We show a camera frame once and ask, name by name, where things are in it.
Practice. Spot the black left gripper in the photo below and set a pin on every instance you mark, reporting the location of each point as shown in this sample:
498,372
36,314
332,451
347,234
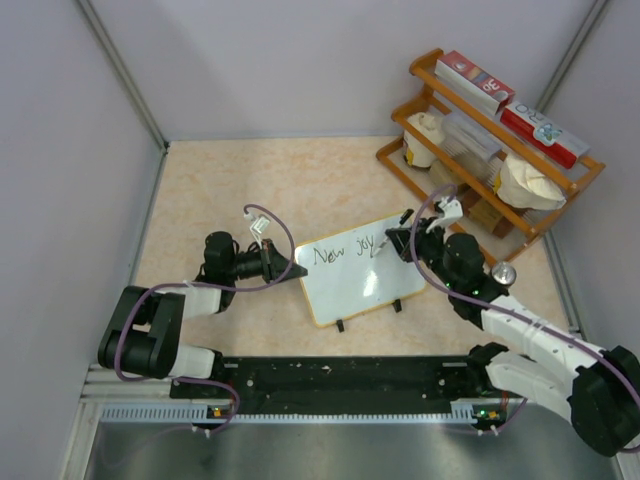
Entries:
274,265

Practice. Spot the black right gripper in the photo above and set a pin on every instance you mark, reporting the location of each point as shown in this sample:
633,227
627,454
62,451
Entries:
402,240

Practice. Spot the black white marker pen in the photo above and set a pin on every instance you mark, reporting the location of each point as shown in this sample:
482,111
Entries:
403,219

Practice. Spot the white board yellow frame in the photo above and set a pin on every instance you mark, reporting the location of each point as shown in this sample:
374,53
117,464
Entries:
347,277

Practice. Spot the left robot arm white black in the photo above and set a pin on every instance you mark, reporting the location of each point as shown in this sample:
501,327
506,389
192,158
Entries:
143,334

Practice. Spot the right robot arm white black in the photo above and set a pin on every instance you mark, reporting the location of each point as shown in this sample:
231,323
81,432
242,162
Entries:
594,389

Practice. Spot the brown red blocks on shelf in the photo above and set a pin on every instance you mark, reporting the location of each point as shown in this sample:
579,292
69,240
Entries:
485,215

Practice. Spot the tan block on shelf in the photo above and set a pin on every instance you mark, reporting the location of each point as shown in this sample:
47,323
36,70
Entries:
441,175

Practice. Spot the wooden two tier shelf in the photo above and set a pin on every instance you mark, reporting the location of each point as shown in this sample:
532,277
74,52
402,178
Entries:
529,225

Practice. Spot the grey clear plastic box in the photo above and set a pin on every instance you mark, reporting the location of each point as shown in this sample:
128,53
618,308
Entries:
470,146

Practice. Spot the red toothpaste box lower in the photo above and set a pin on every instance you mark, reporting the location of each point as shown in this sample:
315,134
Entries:
553,141

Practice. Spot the red toothpaste box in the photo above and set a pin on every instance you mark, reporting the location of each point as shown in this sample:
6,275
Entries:
479,88
553,141

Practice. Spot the red toothpaste box upper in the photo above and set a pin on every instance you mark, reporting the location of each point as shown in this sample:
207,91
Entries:
479,88

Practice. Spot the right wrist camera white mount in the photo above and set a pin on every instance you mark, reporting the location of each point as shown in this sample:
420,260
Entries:
448,212

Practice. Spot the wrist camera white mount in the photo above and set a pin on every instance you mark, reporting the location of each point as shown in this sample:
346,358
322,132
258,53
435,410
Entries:
448,212
257,226

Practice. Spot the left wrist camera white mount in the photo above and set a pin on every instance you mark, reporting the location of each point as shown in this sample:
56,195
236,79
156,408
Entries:
257,226

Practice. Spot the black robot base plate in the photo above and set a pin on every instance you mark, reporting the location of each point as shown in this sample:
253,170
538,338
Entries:
352,385

